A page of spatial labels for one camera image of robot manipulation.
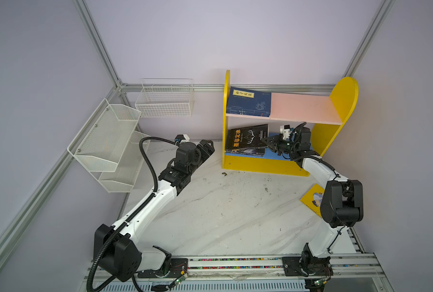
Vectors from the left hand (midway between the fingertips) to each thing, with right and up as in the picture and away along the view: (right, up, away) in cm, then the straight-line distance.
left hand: (208, 146), depth 77 cm
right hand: (+25, +4, +10) cm, 27 cm away
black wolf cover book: (+24, -2, +16) cm, 29 cm away
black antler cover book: (+19, +6, +16) cm, 26 cm away
